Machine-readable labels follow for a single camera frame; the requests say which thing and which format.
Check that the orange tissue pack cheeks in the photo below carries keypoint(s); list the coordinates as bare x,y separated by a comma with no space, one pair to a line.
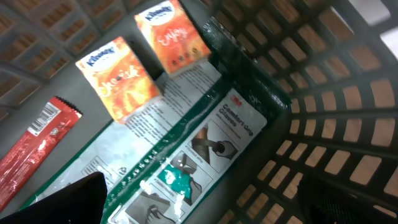
119,79

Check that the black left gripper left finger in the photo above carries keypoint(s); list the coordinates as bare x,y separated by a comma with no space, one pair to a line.
79,203

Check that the orange tissue pack enjoy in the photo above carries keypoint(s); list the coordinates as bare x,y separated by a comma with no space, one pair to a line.
172,36

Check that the green white gloves package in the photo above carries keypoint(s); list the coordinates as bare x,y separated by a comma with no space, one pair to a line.
162,163

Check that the red snack bar wrapper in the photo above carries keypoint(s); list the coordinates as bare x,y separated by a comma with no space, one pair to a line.
55,120

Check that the dark mesh basket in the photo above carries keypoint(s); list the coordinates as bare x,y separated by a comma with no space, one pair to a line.
335,60

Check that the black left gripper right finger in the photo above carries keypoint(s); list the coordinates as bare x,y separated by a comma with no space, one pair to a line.
321,202

